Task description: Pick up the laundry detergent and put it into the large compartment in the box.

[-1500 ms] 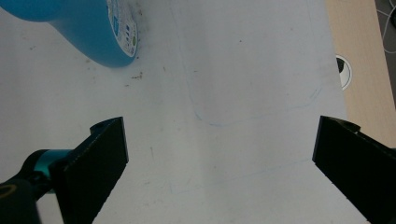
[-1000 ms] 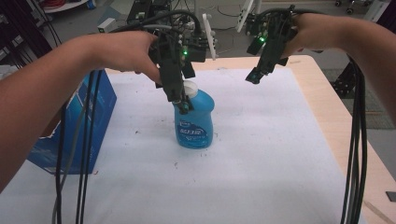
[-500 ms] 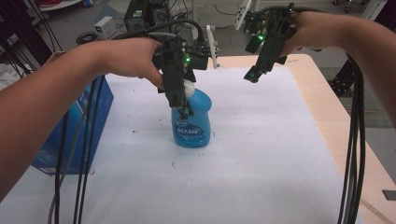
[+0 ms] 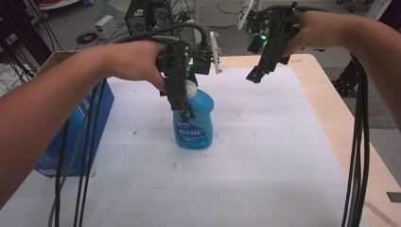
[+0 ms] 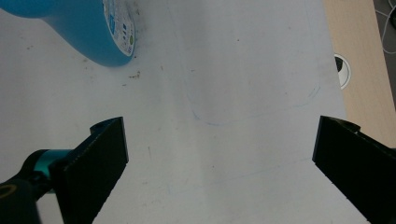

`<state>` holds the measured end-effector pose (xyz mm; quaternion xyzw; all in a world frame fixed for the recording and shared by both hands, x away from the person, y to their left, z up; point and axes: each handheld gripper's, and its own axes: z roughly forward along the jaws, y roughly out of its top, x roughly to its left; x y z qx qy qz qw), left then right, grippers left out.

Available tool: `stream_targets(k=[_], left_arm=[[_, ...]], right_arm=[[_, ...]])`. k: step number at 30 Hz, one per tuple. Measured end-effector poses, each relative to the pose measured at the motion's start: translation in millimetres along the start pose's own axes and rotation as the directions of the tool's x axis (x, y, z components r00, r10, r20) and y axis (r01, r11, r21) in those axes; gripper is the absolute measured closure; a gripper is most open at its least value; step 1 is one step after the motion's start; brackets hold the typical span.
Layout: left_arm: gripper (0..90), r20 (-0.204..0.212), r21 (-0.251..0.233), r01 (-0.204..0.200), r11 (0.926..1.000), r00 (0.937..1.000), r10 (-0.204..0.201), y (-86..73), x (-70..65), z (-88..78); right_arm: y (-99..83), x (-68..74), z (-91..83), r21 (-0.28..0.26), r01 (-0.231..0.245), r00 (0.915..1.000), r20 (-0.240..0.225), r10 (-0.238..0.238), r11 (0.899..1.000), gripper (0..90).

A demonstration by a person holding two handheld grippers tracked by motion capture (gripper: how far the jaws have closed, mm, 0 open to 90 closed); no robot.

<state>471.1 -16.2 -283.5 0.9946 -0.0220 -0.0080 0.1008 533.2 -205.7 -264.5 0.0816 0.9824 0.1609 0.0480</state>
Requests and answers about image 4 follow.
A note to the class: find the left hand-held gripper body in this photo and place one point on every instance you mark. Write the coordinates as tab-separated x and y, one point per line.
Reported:
176	75

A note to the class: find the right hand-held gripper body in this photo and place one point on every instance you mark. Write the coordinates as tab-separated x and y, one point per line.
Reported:
275	38

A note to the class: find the blue detergent bottle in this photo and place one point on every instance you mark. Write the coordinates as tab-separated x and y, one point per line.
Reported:
194	135

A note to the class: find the person's right hand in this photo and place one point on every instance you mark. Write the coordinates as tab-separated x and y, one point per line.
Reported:
315	30

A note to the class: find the person's left hand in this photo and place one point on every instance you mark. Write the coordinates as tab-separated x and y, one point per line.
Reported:
132	61

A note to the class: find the black computer tower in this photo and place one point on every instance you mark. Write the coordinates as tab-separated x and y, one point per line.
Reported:
137	19
160	14

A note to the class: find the white table sheet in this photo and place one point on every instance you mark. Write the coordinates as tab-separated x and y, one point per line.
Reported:
268	157

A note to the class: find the white power supply box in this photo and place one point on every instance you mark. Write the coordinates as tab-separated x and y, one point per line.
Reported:
105	26

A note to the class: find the blue cardboard box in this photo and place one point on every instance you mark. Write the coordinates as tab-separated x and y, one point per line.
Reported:
60	148

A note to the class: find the black metal stand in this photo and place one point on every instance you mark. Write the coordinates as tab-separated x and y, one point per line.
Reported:
22	34

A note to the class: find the black metal frame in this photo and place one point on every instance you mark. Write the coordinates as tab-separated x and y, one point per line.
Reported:
345	78

